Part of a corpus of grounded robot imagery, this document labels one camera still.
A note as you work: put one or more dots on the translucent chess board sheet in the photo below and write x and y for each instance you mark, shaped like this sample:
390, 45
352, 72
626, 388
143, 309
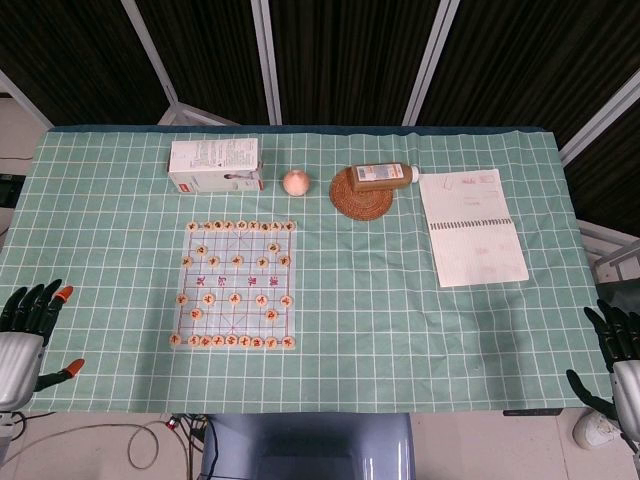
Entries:
235, 280

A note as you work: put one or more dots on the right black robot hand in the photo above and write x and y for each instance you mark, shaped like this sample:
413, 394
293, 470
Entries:
627, 390

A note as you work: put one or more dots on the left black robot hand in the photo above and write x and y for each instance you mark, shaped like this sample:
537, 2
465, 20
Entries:
20, 365

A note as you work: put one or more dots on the black screen panel white frame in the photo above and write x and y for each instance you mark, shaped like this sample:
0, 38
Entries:
610, 180
210, 50
75, 50
350, 50
525, 55

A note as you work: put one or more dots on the open spiral notebook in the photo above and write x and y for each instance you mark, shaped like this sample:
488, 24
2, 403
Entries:
475, 250

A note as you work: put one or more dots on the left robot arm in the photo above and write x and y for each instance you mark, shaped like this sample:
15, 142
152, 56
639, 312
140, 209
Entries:
4, 425

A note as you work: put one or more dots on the white cardboard product box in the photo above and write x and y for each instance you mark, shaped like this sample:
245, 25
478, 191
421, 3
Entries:
215, 165

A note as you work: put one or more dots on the black box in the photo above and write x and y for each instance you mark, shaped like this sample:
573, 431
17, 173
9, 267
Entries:
10, 190

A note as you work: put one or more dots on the round wooden chess piece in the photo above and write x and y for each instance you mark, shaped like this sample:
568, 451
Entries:
261, 261
237, 260
195, 314
286, 300
288, 226
271, 314
276, 226
174, 340
244, 341
253, 226
218, 341
192, 226
201, 249
273, 247
271, 343
241, 225
193, 341
181, 299
284, 260
235, 298
229, 226
218, 226
207, 299
214, 260
257, 342
206, 226
261, 300
231, 341
265, 227
206, 341
187, 261
287, 341

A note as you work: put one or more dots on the peach coloured ball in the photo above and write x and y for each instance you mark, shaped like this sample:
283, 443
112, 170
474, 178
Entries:
297, 183

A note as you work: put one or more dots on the grey metal stand frame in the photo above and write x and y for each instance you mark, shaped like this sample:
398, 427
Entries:
612, 250

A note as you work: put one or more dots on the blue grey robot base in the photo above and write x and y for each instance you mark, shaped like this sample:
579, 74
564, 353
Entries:
305, 445

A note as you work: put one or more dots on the round woven rattan coaster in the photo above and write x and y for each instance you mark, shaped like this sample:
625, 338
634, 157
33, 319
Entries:
360, 202

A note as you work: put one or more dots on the white screen foot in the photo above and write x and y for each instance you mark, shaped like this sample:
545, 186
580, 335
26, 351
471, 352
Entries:
195, 114

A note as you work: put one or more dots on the brown drink bottle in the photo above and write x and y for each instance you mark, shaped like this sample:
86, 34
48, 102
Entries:
380, 176

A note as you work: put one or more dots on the green checkered tablecloth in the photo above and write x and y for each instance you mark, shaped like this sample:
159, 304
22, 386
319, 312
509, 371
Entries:
380, 325

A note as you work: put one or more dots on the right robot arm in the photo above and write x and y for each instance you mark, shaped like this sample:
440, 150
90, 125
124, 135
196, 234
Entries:
634, 447

